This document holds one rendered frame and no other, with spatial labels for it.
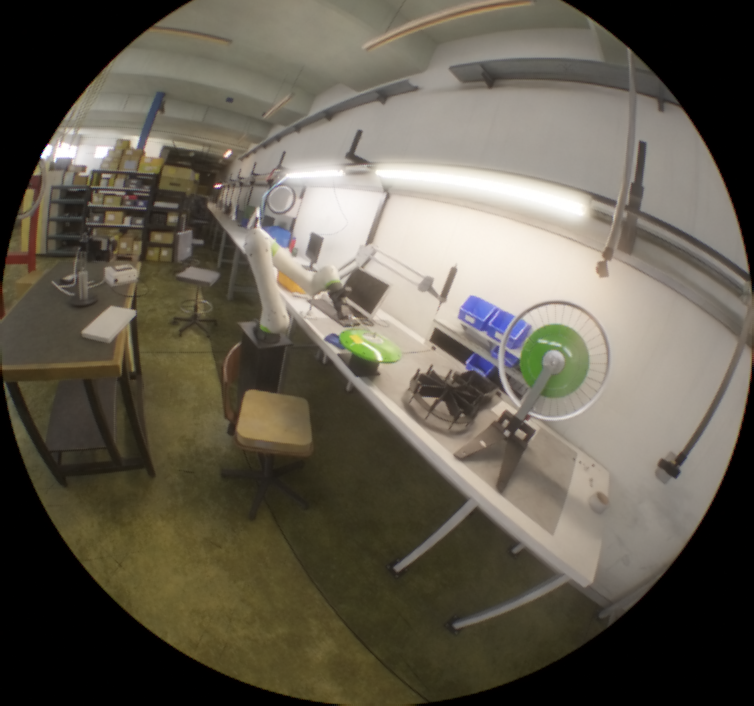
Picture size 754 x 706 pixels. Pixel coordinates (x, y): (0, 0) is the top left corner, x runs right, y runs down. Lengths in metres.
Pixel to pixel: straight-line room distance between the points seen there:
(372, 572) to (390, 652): 0.51
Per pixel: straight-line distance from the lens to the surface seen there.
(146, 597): 1.65
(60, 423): 1.98
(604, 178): 2.00
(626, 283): 1.77
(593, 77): 2.49
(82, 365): 1.07
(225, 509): 1.73
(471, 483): 1.01
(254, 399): 1.43
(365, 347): 1.16
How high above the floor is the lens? 1.55
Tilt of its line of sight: 19 degrees down
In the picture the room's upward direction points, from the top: 20 degrees clockwise
